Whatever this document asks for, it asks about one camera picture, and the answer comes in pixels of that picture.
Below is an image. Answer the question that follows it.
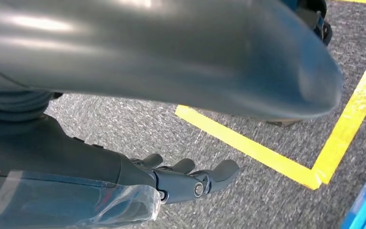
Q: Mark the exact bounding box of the ribbed grey right arm sleeve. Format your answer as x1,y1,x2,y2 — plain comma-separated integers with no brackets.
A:
0,90,55,123

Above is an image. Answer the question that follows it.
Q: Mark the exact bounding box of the clear plastic film wrap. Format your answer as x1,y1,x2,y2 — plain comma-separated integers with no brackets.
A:
0,166,162,229

